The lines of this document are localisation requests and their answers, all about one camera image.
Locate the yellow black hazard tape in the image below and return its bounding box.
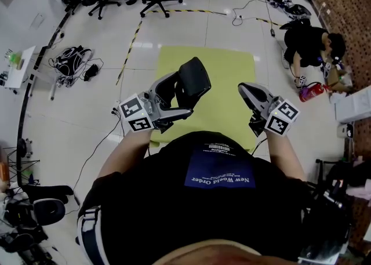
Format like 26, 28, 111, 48
115, 19, 144, 86
144, 8, 227, 16
254, 17, 284, 27

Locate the person's right forearm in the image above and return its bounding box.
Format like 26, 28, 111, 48
265, 132, 307, 183

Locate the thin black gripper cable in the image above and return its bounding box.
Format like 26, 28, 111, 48
250, 137, 269, 155

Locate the person's chin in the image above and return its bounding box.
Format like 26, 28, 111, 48
152, 239, 299, 265

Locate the red fire extinguisher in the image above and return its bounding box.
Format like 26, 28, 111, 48
298, 81, 326, 103

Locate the cardboard box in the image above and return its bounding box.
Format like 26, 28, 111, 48
326, 65, 354, 93

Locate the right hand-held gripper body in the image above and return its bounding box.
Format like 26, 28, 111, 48
248, 97, 301, 137

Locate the black equipment pile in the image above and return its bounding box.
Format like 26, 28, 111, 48
265, 0, 312, 21

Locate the black curved rail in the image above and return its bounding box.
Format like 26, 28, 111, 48
16, 11, 73, 188

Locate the black white shoulder strap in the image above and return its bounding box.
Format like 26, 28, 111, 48
75, 206, 110, 265

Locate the person's black shirt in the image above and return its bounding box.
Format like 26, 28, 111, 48
78, 130, 319, 265

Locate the person's left forearm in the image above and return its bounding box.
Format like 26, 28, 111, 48
97, 128, 154, 180

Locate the black shoulder-mounted device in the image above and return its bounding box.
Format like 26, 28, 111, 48
298, 181, 354, 264

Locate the white box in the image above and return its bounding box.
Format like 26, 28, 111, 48
334, 86, 371, 125

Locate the white side table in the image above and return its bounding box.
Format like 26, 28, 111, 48
0, 45, 37, 90

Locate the yellow-green tablecloth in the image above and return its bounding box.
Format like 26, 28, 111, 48
149, 45, 258, 154

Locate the black office chair with clothes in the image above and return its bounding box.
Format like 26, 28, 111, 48
315, 158, 371, 192

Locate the small black object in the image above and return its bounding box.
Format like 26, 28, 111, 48
176, 56, 212, 106

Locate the black power adapter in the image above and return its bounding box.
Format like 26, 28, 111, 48
83, 63, 100, 82

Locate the black white backpack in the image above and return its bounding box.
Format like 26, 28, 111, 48
53, 45, 94, 78

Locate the black floor cable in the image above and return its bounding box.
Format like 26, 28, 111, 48
65, 107, 122, 215

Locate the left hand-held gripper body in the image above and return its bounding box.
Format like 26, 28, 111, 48
118, 91, 174, 133

